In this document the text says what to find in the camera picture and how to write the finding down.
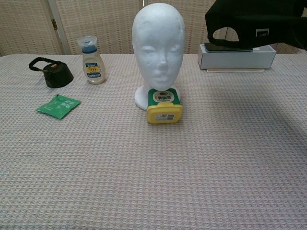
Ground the mayonnaise squeeze bottle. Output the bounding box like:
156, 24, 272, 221
76, 35, 106, 85

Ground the woven bamboo folding screen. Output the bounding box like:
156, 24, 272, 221
0, 0, 307, 57

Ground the green container with yellow lid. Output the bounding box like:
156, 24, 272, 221
146, 88, 184, 125

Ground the black smartphone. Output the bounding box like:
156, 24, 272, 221
204, 42, 254, 53

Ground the beige waffle-weave tablecloth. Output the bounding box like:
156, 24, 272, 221
0, 53, 307, 230

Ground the black bottle lid with strap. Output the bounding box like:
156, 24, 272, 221
28, 57, 74, 88

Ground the white foam mannequin head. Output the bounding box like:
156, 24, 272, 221
131, 2, 186, 111

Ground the green foil sachet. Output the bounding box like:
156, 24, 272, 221
35, 94, 82, 120

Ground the white rectangular cardboard box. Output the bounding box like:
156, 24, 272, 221
198, 44, 277, 70

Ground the black baseball cap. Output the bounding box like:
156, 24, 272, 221
204, 0, 307, 51

